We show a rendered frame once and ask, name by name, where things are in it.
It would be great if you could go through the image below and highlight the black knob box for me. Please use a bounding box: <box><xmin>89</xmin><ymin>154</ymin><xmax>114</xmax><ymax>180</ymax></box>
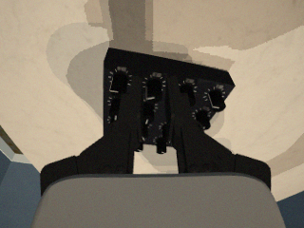
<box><xmin>103</xmin><ymin>47</ymin><xmax>235</xmax><ymax>154</ymax></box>

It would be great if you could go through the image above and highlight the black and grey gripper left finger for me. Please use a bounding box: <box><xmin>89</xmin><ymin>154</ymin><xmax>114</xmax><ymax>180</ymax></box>
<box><xmin>40</xmin><ymin>76</ymin><xmax>143</xmax><ymax>197</ymax></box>

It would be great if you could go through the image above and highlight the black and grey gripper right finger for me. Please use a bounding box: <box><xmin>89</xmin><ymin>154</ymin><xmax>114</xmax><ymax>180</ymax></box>
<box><xmin>165</xmin><ymin>75</ymin><xmax>271</xmax><ymax>190</ymax></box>

